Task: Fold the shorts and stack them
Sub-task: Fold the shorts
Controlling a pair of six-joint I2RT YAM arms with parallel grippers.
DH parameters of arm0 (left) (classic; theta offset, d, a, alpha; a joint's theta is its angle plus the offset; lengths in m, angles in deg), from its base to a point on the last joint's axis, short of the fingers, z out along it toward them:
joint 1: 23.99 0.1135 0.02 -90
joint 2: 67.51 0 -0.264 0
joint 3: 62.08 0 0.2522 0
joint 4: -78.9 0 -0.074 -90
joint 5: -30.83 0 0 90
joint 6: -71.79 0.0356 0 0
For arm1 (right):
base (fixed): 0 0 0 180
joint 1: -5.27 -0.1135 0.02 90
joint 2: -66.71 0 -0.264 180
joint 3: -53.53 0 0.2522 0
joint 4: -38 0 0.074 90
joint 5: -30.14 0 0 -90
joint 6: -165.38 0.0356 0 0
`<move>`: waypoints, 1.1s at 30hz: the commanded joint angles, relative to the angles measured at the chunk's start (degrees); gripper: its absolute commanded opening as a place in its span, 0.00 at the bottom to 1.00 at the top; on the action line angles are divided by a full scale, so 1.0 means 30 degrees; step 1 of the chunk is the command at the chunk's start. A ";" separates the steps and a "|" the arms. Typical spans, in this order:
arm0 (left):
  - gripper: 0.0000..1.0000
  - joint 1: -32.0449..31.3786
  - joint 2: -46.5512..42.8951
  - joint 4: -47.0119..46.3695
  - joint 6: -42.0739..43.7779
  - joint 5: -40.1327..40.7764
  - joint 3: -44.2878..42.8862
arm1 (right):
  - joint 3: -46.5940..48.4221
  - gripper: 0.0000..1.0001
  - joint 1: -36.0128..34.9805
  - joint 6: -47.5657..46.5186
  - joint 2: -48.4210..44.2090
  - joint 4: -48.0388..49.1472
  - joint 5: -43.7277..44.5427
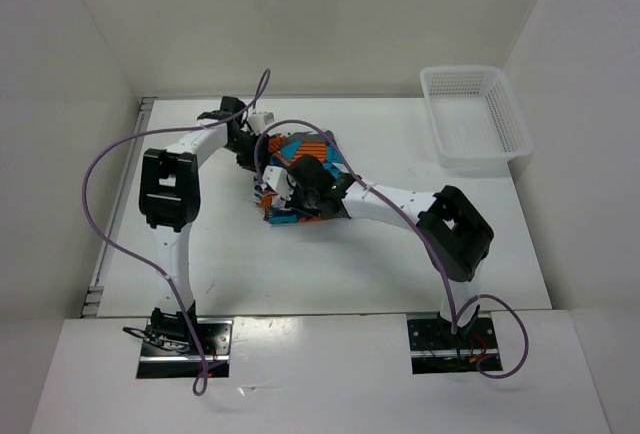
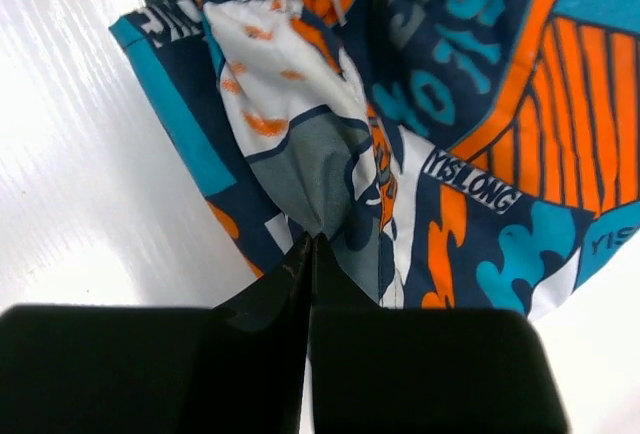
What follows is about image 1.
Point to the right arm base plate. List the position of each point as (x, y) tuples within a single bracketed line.
[(434, 351)]

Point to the colourful patterned shorts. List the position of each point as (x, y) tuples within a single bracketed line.
[(310, 154)]

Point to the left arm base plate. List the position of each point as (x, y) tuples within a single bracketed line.
[(163, 360)]

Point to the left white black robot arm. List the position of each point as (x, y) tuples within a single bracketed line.
[(170, 201)]

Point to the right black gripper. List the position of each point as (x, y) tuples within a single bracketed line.
[(293, 201)]

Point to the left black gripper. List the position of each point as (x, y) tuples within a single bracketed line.
[(248, 163)]

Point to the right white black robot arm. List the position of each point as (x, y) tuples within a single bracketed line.
[(455, 235)]

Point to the white plastic mesh basket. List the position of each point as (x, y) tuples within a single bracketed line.
[(475, 118)]

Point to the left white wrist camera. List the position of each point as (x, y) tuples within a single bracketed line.
[(259, 121)]

